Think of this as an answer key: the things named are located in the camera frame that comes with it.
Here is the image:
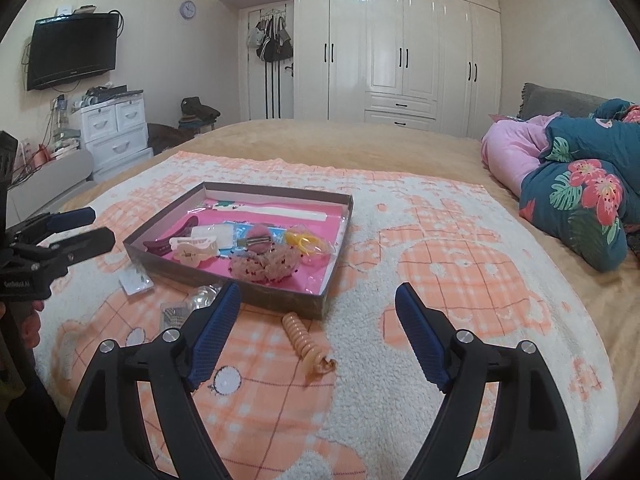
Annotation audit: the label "earring card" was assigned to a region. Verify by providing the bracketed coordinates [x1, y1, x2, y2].
[118, 266, 154, 297]

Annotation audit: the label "maroon hair clip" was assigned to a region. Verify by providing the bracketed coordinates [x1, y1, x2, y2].
[143, 216, 198, 257]

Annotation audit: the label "cream claw hair clip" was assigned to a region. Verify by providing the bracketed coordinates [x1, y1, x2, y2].
[169, 236, 219, 268]

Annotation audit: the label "clear plastic bag with card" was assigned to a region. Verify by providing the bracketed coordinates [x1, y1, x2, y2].
[191, 223, 234, 250]

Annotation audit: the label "orange spiral hair tie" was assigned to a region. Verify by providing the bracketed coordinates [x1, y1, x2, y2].
[280, 311, 338, 375]

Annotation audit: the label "yellow bracelets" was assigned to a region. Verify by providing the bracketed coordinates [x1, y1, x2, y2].
[284, 224, 334, 266]

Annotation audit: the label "pink fluffy hair clip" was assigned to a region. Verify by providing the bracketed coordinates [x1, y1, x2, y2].
[238, 224, 273, 255]

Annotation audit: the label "person's left hand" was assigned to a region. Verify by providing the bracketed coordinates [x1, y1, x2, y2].
[0, 300, 44, 350]

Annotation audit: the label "grey chair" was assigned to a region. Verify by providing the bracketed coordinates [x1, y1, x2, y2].
[6, 150, 96, 226]

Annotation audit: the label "white drawer cabinet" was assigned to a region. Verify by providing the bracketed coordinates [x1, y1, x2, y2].
[70, 91, 153, 182]

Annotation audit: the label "tan bed cover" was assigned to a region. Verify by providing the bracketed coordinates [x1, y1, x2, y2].
[60, 118, 640, 411]

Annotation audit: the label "pile of dark clothes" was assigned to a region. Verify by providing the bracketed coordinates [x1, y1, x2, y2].
[148, 96, 221, 155]

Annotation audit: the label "white and orange blanket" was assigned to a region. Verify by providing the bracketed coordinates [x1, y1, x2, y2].
[34, 150, 618, 480]

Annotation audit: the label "brown cardboard box tray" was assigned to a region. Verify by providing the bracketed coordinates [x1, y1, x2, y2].
[124, 182, 354, 320]

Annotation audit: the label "floral blue quilt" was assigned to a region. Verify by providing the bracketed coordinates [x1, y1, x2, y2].
[520, 99, 639, 272]

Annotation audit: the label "white door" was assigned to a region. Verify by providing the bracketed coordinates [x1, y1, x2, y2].
[237, 0, 296, 123]

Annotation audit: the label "handbags hanging on door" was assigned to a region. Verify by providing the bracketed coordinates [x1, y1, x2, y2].
[246, 12, 294, 63]

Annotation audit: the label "pink quilt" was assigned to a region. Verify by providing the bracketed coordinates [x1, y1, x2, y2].
[480, 113, 560, 197]

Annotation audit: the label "grey headboard cushion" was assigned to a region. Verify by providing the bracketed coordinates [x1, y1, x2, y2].
[518, 82, 606, 120]

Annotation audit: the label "white wardrobe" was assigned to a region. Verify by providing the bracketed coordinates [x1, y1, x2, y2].
[222, 0, 502, 139]

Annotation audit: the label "black wall television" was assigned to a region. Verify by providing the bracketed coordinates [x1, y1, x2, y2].
[26, 12, 120, 91]

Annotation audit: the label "blue wall clock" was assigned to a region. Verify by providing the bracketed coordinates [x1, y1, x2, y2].
[179, 0, 196, 20]

